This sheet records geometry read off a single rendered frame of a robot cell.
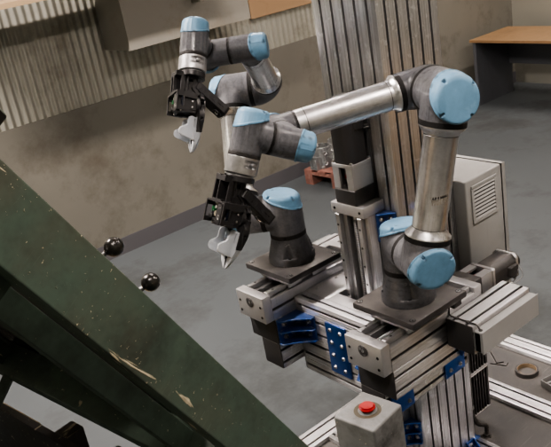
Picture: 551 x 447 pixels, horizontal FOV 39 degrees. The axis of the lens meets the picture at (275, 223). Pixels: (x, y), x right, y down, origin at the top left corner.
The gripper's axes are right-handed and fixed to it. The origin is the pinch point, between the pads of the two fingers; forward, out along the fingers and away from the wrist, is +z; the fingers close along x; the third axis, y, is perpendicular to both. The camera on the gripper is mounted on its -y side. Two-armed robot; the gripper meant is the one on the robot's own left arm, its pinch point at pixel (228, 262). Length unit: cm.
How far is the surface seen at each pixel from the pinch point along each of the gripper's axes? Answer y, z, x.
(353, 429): -32, 33, 20
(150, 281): 26.8, 3.4, 11.8
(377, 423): -34, 30, 25
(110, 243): 37.2, -3.3, 12.5
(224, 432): 18.1, 25.7, 33.5
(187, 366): 30.0, 12.9, 34.4
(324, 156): -312, -41, -318
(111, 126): -141, -27, -351
